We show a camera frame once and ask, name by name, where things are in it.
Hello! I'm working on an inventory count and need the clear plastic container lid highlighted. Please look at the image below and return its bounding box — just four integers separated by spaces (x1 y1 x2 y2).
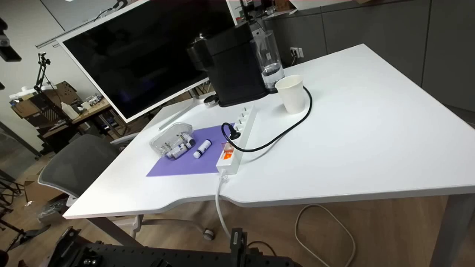
149 122 195 152

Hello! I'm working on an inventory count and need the clear plastic container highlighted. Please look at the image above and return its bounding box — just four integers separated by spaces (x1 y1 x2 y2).
149 122 197 161

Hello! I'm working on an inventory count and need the white power strip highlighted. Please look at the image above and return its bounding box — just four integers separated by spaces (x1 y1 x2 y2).
217 104 260 177

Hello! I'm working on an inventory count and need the purple mat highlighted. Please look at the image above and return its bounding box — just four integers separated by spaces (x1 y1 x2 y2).
146 123 235 178

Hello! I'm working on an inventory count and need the white tube black band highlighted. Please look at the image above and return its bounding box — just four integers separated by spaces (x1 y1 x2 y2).
176 132 197 150
165 143 188 162

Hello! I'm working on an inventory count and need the white paper cup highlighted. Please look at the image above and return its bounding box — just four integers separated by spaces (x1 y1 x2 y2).
274 73 309 116

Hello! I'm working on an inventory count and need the black coffee machine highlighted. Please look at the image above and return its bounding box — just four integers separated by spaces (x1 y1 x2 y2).
186 21 272 109

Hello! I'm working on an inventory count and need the large white-framed monitor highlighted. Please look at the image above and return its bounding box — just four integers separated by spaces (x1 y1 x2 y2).
57 0 238 125

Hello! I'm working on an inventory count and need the black perforated mounting board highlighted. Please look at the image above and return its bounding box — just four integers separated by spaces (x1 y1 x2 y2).
47 226 305 267

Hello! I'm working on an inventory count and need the grey office chair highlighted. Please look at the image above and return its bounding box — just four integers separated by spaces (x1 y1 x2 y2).
38 132 122 201

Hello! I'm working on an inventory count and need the wooden shelf with clutter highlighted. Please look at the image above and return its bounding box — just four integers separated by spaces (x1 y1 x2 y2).
9 80 131 152

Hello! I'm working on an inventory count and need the grey cabinet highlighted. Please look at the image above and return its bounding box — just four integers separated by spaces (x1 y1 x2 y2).
266 0 475 109

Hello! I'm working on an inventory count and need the grey table leg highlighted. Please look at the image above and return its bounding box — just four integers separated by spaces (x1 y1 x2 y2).
430 193 475 267

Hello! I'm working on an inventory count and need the black power cable with plug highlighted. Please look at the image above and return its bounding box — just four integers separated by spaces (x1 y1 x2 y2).
220 85 315 155

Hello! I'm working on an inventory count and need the white power strip cable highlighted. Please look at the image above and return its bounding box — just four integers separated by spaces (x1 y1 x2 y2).
213 172 235 241

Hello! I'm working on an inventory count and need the white cable loop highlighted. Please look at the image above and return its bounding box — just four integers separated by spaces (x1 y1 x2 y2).
294 204 358 267

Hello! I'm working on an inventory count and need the black camera tripod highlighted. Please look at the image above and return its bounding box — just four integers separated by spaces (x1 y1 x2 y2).
33 51 57 94

